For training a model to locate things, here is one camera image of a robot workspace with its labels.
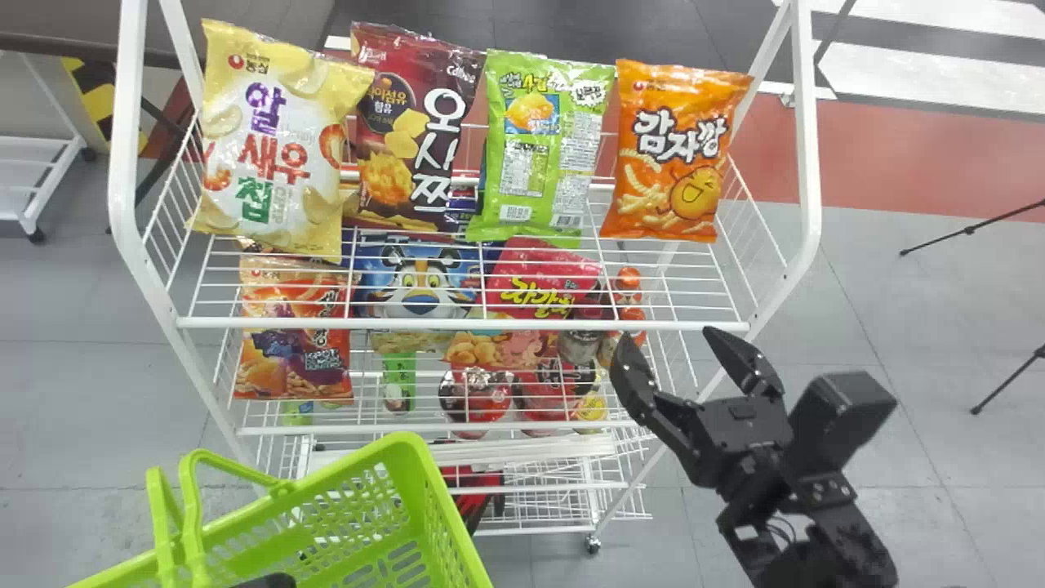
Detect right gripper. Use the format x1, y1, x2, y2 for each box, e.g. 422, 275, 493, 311
608, 326, 798, 492

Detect green basket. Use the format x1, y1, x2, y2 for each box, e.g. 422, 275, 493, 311
69, 431, 494, 588

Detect red noodle cup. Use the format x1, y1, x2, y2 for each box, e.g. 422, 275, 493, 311
514, 363, 597, 436
438, 367, 515, 441

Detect green snack packet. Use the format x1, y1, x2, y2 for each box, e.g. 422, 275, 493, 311
466, 49, 616, 247

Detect blue cereal bag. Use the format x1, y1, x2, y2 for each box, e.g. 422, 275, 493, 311
354, 232, 484, 354

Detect green snack box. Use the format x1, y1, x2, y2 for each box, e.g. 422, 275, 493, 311
381, 351, 418, 415

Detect black tripod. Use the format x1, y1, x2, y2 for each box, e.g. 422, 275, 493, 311
900, 198, 1045, 257
969, 342, 1045, 416

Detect dark red snack packet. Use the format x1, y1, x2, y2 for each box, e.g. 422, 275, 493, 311
341, 21, 487, 238

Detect orange and purple snack packet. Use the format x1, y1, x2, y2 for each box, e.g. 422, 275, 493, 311
233, 256, 355, 402

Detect yellow snack packet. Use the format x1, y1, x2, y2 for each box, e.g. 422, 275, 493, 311
188, 18, 376, 263

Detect white shelf trolley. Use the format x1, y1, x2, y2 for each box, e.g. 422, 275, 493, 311
0, 134, 87, 245

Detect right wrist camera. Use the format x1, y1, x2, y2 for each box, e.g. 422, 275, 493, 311
785, 371, 900, 483

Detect white wire rack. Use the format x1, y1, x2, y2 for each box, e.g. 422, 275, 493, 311
108, 0, 822, 557

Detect yellow and black striped post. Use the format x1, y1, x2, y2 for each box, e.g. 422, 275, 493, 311
60, 56, 150, 158

